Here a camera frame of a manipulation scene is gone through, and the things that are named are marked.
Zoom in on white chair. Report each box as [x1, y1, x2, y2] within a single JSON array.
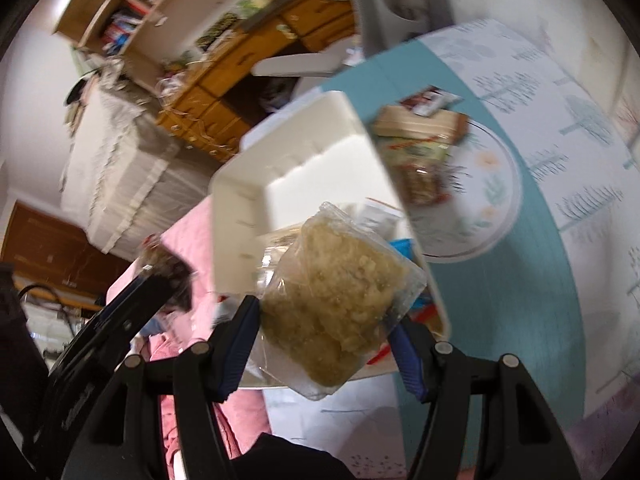
[[250, 0, 453, 78]]

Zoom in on tan snack packet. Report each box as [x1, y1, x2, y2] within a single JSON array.
[[372, 105, 471, 146]]

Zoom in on green and red snack packet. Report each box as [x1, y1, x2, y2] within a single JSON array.
[[380, 137, 466, 206]]

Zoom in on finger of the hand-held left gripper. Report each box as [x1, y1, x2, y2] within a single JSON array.
[[47, 270, 193, 376]]

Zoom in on dark red small packet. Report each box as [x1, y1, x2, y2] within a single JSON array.
[[400, 87, 461, 116]]

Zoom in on cream plastic bin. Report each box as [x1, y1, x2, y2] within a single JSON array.
[[207, 91, 451, 391]]

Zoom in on dark snack packet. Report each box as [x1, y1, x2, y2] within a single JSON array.
[[137, 235, 196, 311]]

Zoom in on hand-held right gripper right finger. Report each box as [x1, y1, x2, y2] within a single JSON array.
[[387, 317, 583, 480]]

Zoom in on blue snack packet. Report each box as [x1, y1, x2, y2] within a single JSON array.
[[387, 239, 416, 261]]

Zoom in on floral white plate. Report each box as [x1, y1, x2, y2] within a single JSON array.
[[405, 120, 523, 263]]

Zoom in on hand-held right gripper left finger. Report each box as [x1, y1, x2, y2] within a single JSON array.
[[62, 295, 261, 480]]

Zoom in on clear bag of pale snacks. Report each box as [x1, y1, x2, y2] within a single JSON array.
[[250, 201, 428, 401]]

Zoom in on dark clothing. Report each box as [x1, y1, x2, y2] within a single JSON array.
[[232, 432, 356, 480]]

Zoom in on wooden desk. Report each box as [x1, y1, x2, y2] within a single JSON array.
[[155, 0, 356, 163]]

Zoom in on brown wooden cabinet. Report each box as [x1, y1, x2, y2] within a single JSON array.
[[0, 200, 133, 306]]

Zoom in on pink blanket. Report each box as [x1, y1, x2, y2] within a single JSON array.
[[107, 195, 271, 480]]

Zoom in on white lace furniture cover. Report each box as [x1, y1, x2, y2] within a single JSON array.
[[60, 80, 216, 256]]

